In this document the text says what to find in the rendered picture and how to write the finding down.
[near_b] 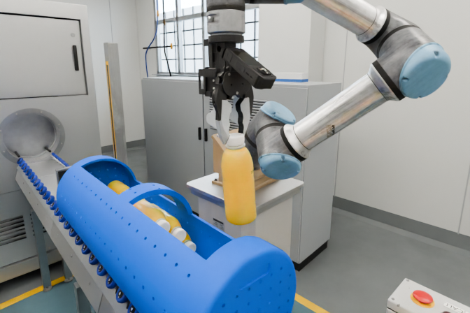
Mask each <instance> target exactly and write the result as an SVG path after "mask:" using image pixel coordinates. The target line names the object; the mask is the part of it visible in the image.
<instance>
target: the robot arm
mask: <svg viewBox="0 0 470 313"><path fill-rule="evenodd" d="M246 3H249V4H284V5H288V4H289V3H301V4H303V5H304V6H306V7H308V8H310V9H311V10H313V11H315V12H316V13H319V14H320V15H322V16H324V17H325V18H327V19H329V20H331V21H332V22H335V23H336V24H338V25H340V26H341V27H343V28H345V29H347V30H348V31H351V32H352V33H354V34H355V37H356V39H357V40H358V41H359V42H361V43H363V44H365V46H367V47H368V48H369V49H370V51H372V52H373V53H374V55H375V56H376V58H377V60H375V61H374V62H373V63H372V64H371V65H370V68H369V72H368V73H367V74H366V75H365V76H363V77H362V78H360V79H359V80H358V81H356V82H355V83H353V84H352V85H351V86H349V87H348V88H346V89H344V90H343V91H342V92H341V93H339V94H337V95H336V96H335V97H334V98H332V99H330V100H329V101H328V102H326V103H325V104H323V105H322V106H320V107H319V108H318V109H316V110H315V111H313V112H312V113H311V114H309V115H308V116H306V117H305V118H303V119H302V120H301V121H299V122H297V123H296V124H295V125H294V123H295V122H296V119H295V116H294V115H293V114H292V112H291V111H290V110H288V109H287V108H286V107H285V106H283V105H281V104H279V103H277V102H275V101H267V102H266V103H265V104H264V105H263V106H262V107H261V108H260V109H259V111H258V112H257V114H256V115H255V116H254V117H253V119H252V120H251V121H250V116H251V114H252V107H253V101H254V94H253V90H252V86H253V87H254V88H255V89H271V88H272V87H273V84H274V82H275V80H276V78H277V77H276V76H275V75H274V74H273V73H272V72H271V71H270V70H268V69H267V68H265V67H264V66H263V65H262V64H260V63H259V62H258V61H257V60H256V59H255V58H254V57H252V56H251V55H250V54H249V53H247V52H246V51H245V50H244V49H241V48H237V47H236V44H239V43H244V36H243V34H244V33H245V4H246ZM206 17H207V34H208V35H210V36H209V37H208V39H204V46H208V65H209V67H205V68H204V69H198V76H199V94H204V95H205V96H209V97H212V102H213V111H211V112H210V113H208V114H207V116H206V121H207V123H208V124H210V125H211V126H212V127H214V128H215V129H217V131H218V135H219V138H220V140H221V142H222V144H223V145H226V143H227V141H228V139H229V137H230V135H229V126H230V123H229V119H230V120H231V121H233V122H235V123H236V124H238V132H239V133H242V134H243V135H244V143H245V147H246V148H247V149H248V151H249V152H250V155H251V157H252V162H253V168H254V170H259V169H260V168H261V171H262V172H263V173H264V174H265V175H266V176H267V177H270V178H272V179H275V180H286V179H289V178H291V177H294V176H296V175H297V174H298V173H299V172H300V170H301V162H302V161H304V160H306V159H307V158H309V156H310V154H311V150H312V149H313V148H314V147H316V146H318V145H319V144H321V143H323V142H324V141H326V140H327V139H329V138H331V137H332V136H334V135H335V134H337V133H338V132H339V131H342V130H343V129H344V128H346V127H347V126H350V125H351V124H352V123H354V122H356V121H357V120H359V119H360V118H362V117H363V116H365V115H367V114H368V113H370V112H371V111H373V110H375V109H376V108H377V107H379V106H381V105H383V104H384V103H385V102H387V101H400V100H402V99H404V98H405V97H408V98H410V99H417V98H418V97H419V98H423V97H426V96H429V95H430V94H432V93H433V92H435V91H436V90H437V89H438V88H439V87H440V86H441V85H442V84H443V83H444V82H445V81H446V79H447V77H448V74H449V72H450V70H451V60H450V57H449V55H448V54H447V53H446V52H445V51H444V49H443V47H442V46H441V45H440V44H438V43H436V42H435V41H434V40H433V39H432V38H430V37H429V36H428V35H427V34H426V33H425V32H424V31H423V30H422V29H421V28H420V27H419V26H418V25H416V24H414V23H412V22H411V21H409V20H407V19H405V18H403V17H401V16H399V15H397V14H395V13H393V12H391V11H389V10H388V9H386V8H384V7H382V6H376V7H374V6H372V5H371V4H369V3H367V2H366V1H364V0H206ZM201 76H203V81H204V88H203V89H201ZM235 95H236V96H235ZM232 96H235V97H234V98H233V105H234V106H233V108H232V105H231V104H230V103H229V102H228V101H227V99H232ZM249 121H250V123H249Z"/></svg>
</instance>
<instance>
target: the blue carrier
mask: <svg viewBox="0 0 470 313"><path fill-rule="evenodd" d="M114 180H119V181H121V182H122V183H124V184H125V185H127V186H128V187H130V188H129V189H127V190H126V191H123V192H122V193H121V194H120V195H118V194H117V193H115V192H114V191H113V190H112V189H110V188H109V187H107V186H108V184H109V183H110V182H112V181H114ZM162 194H165V195H170V196H171V197H172V198H173V200H174V201H175V202H173V201H171V200H169V199H168V198H166V197H165V196H163V195H162ZM56 198H57V205H58V208H59V210H60V212H61V213H62V214H63V216H64V217H65V219H66V220H67V221H68V222H69V223H70V225H71V226H72V227H73V229H74V230H75V232H76V233H77V234H78V235H79V236H80V238H81V239H82V240H83V242H84V243H85V244H86V245H87V247H88V248H89V249H90V251H91V252H92V253H93V254H94V255H95V257H96V258H97V260H98V261H99V262H100V264H101V265H102V266H103V267H104V268H105V270H106V271H107V273H108V274H109V275H110V276H111V277H112V279H113V280H114V281H115V283H116V284H117V285H118V286H119V287H120V289H121V290H122V292H123V293H124V294H125V295H126V297H127V298H128V299H129V301H130V302H131V303H132V305H133V306H134V307H135V308H136V309H137V311H138V312H139V313H291V312H292V308H293V305H294V299H295V294H296V287H297V278H296V272H295V269H294V264H293V262H292V260H291V258H290V257H289V256H288V255H287V253H285V252H284V251H283V250H281V249H280V248H278V247H276V246H274V245H272V244H271V243H269V242H267V241H265V240H263V239H261V238H258V237H256V236H243V237H240V238H237V239H235V238H233V237H232V236H230V235H228V234H226V233H225V232H223V231H221V230H220V229H218V228H216V227H215V226H213V225H212V224H209V223H208V222H207V221H205V220H203V219H201V218H200V217H198V216H196V215H195V214H193V213H192V208H191V207H190V204H189V203H188V202H187V200H186V199H185V198H184V197H183V196H182V195H180V194H179V193H178V192H176V191H174V190H172V189H170V188H168V187H166V186H164V185H162V184H157V183H145V184H143V183H141V182H139V181H138V180H137V179H136V177H135V175H134V173H133V172H132V170H131V169H130V168H129V167H128V166H127V165H126V164H124V163H122V162H121V161H119V160H117V159H115V158H113V157H110V156H102V155H98V156H90V157H87V158H85V159H82V160H80V161H78V162H77V163H75V164H73V165H72V167H70V168H69V169H68V170H67V171H66V172H65V174H64V175H63V176H62V178H61V180H60V182H59V184H58V187H57V195H56ZM142 199H145V200H147V201H148V202H149V203H153V204H155V205H157V206H159V207H160V208H161V209H163V210H165V211H166V212H168V213H169V214H171V215H172V216H174V217H175V218H176V219H177V220H178V221H179V222H180V225H181V227H182V229H183V230H185V231H186V232H187V233H188V234H189V236H190V238H191V241H192V242H193V243H194V244H195V245H196V251H195V252H194V251H193V250H192V249H190V248H189V247H188V246H187V245H185V244H184V243H182V242H181V241H180V240H179V239H177V238H176V237H174V236H173V235H171V234H170V233H169V232H168V231H166V230H165V229H163V228H162V227H161V226H160V225H158V224H157V223H155V222H154V221H153V220H152V219H150V218H149V217H147V216H146V215H145V214H143V213H142V212H141V211H140V210H138V209H137V208H135V207H134V206H133V205H134V204H135V203H137V202H139V201H140V200H142Z"/></svg>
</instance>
